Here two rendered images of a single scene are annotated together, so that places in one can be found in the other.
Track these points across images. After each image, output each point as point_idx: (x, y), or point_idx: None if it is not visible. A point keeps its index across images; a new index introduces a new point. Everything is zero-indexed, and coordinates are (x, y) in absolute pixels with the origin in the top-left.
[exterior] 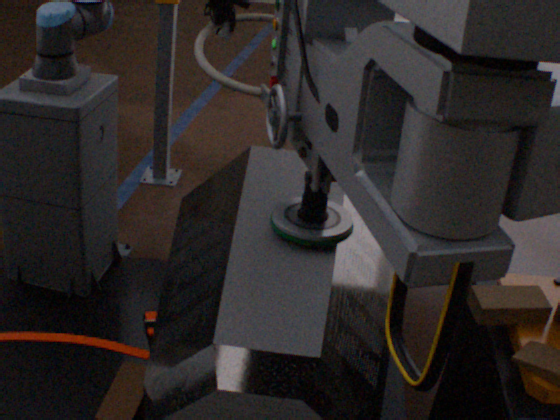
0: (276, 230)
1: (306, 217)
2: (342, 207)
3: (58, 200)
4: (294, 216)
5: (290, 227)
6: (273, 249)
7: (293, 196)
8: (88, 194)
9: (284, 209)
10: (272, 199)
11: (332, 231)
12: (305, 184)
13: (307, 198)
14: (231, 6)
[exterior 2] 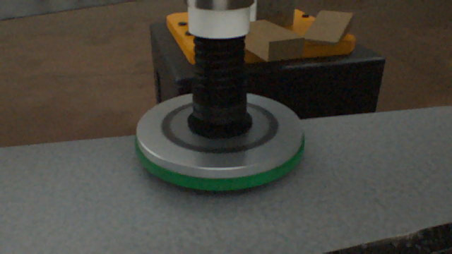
0: (292, 164)
1: (244, 121)
2: (161, 104)
3: None
4: (241, 138)
5: (290, 135)
6: (328, 178)
7: (69, 202)
8: None
9: (222, 154)
10: (100, 233)
11: (258, 100)
12: (235, 59)
13: (242, 82)
14: None
